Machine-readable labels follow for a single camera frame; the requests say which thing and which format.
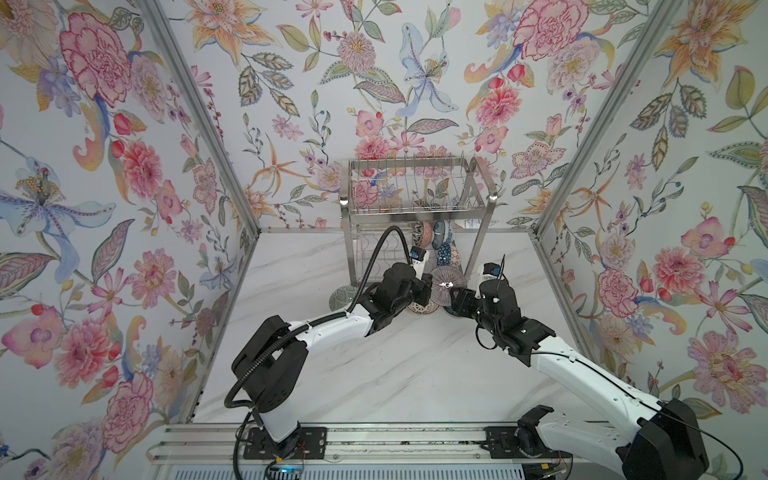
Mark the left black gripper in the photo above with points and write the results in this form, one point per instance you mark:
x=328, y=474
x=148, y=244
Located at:
x=423, y=287

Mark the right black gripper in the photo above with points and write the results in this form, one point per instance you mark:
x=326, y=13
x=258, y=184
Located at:
x=464, y=300

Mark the purple striped bowl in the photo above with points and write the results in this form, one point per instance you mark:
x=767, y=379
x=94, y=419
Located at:
x=445, y=279

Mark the blue triangle pattern bowl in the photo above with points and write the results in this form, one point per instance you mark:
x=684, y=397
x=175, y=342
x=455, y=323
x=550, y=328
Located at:
x=448, y=255

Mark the green leaf pattern bowl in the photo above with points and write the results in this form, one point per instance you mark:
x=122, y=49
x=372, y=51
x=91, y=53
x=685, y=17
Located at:
x=422, y=234

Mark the grey green pattern bowl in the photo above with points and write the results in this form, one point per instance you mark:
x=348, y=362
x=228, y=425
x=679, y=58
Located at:
x=342, y=298

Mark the blue white floral bowl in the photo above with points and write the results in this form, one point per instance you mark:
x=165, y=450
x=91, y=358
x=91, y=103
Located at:
x=442, y=234

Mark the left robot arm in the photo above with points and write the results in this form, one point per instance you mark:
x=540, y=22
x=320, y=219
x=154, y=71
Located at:
x=270, y=364

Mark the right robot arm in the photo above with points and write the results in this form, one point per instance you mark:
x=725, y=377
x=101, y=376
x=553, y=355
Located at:
x=642, y=437

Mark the steel two-tier dish rack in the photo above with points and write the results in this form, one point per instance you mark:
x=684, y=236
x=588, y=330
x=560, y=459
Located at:
x=375, y=194

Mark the brown white sunburst bowl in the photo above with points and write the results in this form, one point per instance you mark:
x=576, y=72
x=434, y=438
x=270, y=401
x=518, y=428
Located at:
x=418, y=309

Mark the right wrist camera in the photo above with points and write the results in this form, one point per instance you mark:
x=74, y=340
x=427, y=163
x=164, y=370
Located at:
x=492, y=271

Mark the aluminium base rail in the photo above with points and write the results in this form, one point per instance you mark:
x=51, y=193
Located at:
x=348, y=443

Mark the right aluminium frame post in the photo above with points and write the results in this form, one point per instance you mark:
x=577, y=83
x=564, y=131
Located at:
x=654, y=27

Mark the aluminium frame post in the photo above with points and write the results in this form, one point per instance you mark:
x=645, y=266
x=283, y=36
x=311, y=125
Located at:
x=162, y=32
x=654, y=27

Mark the left aluminium frame post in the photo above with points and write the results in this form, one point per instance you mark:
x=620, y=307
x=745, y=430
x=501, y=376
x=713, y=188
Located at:
x=162, y=32

